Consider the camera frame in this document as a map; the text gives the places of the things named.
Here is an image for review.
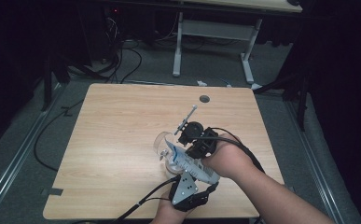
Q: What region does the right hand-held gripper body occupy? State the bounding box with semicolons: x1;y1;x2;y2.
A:
174;105;220;148

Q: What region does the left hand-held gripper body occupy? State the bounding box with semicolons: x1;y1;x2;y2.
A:
168;171;209;213

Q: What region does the white and blue snack pouch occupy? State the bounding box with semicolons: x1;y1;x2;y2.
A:
164;139;221;185

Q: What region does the clear glass jar with lid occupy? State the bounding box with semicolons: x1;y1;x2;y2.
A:
153;131;186;180

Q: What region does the person's right hand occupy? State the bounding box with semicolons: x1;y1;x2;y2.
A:
201;133;258;181

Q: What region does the person's left hand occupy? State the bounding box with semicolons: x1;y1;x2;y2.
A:
151;190;198;224

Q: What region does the white-framed desk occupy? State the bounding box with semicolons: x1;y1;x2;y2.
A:
172;0;303;86

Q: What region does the black metal stand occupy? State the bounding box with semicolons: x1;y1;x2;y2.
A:
252;71;310;132
41;55;72;112

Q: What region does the dark computer tower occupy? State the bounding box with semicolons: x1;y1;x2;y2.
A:
78;6;123;66

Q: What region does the right hand-held gripper cable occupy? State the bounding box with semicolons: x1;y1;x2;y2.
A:
187;126;266;175

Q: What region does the hand-held gripper cable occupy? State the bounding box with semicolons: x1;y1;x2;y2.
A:
111;174;182;224
187;126;266;175

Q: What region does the left hand-held gripper cable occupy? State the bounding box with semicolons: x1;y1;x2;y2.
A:
111;174;182;224

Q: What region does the bundle of black floor cables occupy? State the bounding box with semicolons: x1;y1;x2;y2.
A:
65;40;144;85

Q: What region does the metal floor rail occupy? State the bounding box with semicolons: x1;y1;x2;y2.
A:
285;101;346;224
0;83;67;217

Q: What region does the long black floor cable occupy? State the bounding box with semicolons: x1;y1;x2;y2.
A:
33;97;86;173

